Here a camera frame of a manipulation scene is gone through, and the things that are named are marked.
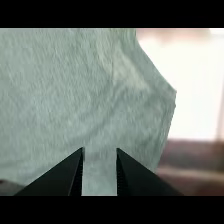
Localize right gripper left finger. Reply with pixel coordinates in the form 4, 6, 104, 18
14, 146, 85, 197

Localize grey T-shirt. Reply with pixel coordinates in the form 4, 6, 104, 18
0, 27, 178, 197

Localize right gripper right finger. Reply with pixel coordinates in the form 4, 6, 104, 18
115, 147, 185, 197

